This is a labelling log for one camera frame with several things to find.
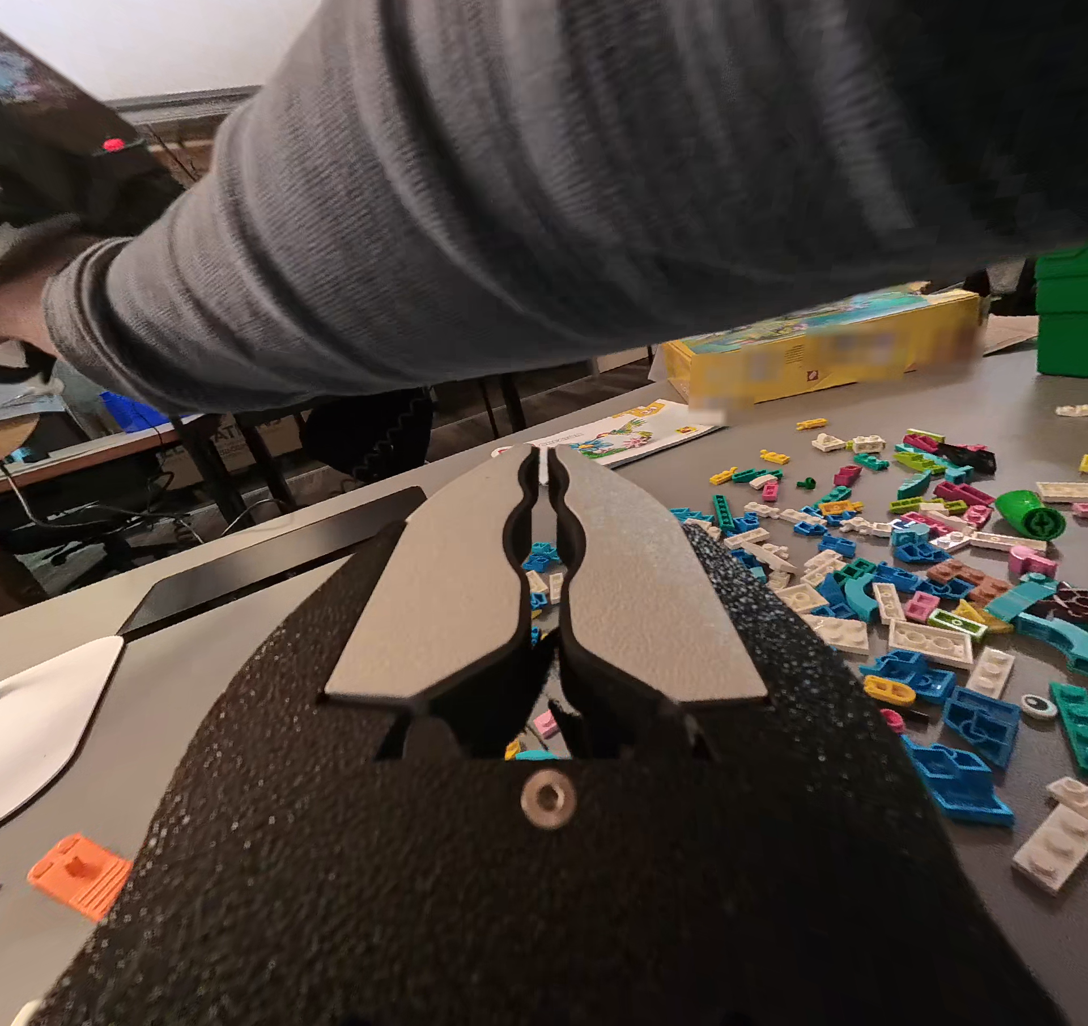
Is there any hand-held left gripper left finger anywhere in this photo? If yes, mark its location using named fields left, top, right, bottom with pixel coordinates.
left=325, top=444, right=562, bottom=716

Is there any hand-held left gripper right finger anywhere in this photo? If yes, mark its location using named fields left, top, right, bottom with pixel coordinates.
left=548, top=446, right=771, bottom=718

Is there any person's right forearm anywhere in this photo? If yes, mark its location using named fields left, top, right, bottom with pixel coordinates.
left=42, top=0, right=1088, bottom=417

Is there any grey desk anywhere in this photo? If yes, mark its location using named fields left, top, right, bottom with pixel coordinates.
left=0, top=337, right=1088, bottom=1026

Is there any person's right hand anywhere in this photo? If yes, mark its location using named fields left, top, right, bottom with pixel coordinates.
left=0, top=256, right=62, bottom=357

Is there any black flat panel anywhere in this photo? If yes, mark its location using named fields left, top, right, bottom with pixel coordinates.
left=117, top=486, right=428, bottom=641

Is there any instruction booklet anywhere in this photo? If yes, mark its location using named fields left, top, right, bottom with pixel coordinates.
left=491, top=399, right=725, bottom=468

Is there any blue plastic bin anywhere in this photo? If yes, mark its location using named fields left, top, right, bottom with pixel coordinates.
left=99, top=391, right=169, bottom=434

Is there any pile of colourful toy bricks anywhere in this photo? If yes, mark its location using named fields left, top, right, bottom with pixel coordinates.
left=501, top=418, right=1088, bottom=896

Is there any background work table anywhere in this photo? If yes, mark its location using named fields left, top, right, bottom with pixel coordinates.
left=0, top=412, right=300, bottom=525

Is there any yellow toy brick box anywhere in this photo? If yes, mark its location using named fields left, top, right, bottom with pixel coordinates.
left=661, top=282, right=984, bottom=408

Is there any green round toy piece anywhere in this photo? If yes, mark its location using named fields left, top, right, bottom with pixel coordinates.
left=994, top=489, right=1068, bottom=543

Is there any white flat plate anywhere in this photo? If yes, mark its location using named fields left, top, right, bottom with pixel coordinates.
left=0, top=635, right=127, bottom=825

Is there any cardboard piece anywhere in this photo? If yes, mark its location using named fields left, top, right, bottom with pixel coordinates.
left=983, top=315, right=1040, bottom=358

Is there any orange brick separator tool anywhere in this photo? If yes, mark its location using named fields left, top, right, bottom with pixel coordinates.
left=26, top=832, right=134, bottom=924

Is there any green plastic container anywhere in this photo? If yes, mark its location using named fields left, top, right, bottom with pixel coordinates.
left=1034, top=246, right=1088, bottom=378

